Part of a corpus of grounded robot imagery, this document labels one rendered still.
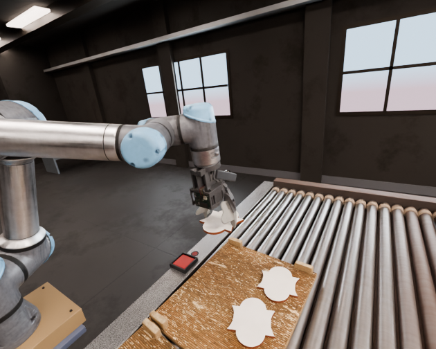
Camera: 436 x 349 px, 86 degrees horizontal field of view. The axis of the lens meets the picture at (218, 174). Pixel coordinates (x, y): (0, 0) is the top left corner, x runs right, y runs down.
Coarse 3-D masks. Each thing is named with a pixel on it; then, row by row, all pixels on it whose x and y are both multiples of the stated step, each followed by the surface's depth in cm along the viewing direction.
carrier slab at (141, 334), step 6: (138, 330) 63; (144, 330) 63; (132, 336) 62; (138, 336) 61; (144, 336) 61; (150, 336) 61; (162, 336) 61; (126, 342) 60; (132, 342) 60; (138, 342) 60; (144, 342) 60; (150, 342) 60; (156, 342) 59; (162, 342) 59; (168, 342) 59; (120, 348) 59; (126, 348) 59; (132, 348) 59; (138, 348) 58; (144, 348) 58; (150, 348) 58; (156, 348) 58; (162, 348) 58; (168, 348) 58; (174, 348) 58
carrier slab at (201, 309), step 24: (216, 264) 84; (240, 264) 83; (264, 264) 82; (288, 264) 80; (192, 288) 75; (216, 288) 74; (240, 288) 73; (168, 312) 67; (192, 312) 66; (216, 312) 66; (288, 312) 64; (168, 336) 61; (192, 336) 60; (216, 336) 60; (288, 336) 58
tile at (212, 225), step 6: (210, 216) 75; (216, 216) 74; (204, 222) 72; (210, 222) 71; (216, 222) 71; (228, 222) 70; (240, 222) 71; (204, 228) 69; (210, 228) 69; (216, 228) 68; (222, 228) 68; (228, 228) 68; (210, 234) 67; (216, 234) 67
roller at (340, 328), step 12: (360, 204) 116; (360, 216) 106; (360, 228) 99; (360, 240) 92; (348, 252) 86; (348, 264) 80; (348, 276) 75; (348, 288) 71; (336, 300) 69; (348, 300) 67; (336, 312) 65; (348, 312) 64; (336, 324) 61; (348, 324) 62; (336, 336) 58; (348, 336) 60; (336, 348) 56
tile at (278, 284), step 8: (264, 272) 77; (272, 272) 77; (280, 272) 76; (288, 272) 76; (264, 280) 74; (272, 280) 73; (280, 280) 73; (288, 280) 73; (296, 280) 72; (264, 288) 71; (272, 288) 71; (280, 288) 70; (288, 288) 70; (272, 296) 68; (280, 296) 68; (288, 296) 67; (296, 296) 68
